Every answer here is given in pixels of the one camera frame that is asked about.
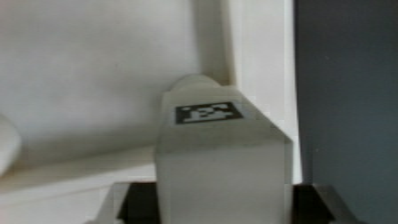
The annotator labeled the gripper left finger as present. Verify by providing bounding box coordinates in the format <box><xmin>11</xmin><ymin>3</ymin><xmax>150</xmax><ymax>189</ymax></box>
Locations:
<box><xmin>88</xmin><ymin>182</ymin><xmax>159</xmax><ymax>224</ymax></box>

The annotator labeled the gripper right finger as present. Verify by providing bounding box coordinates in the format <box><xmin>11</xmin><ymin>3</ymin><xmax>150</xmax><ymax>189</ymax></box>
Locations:
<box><xmin>292</xmin><ymin>184</ymin><xmax>359</xmax><ymax>224</ymax></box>

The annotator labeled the white leg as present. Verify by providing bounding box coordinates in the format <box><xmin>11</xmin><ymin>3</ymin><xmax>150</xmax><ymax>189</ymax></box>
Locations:
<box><xmin>155</xmin><ymin>75</ymin><xmax>294</xmax><ymax>224</ymax></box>

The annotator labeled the white square tabletop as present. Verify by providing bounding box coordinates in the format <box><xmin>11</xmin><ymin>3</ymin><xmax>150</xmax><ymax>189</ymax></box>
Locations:
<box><xmin>0</xmin><ymin>0</ymin><xmax>303</xmax><ymax>224</ymax></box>

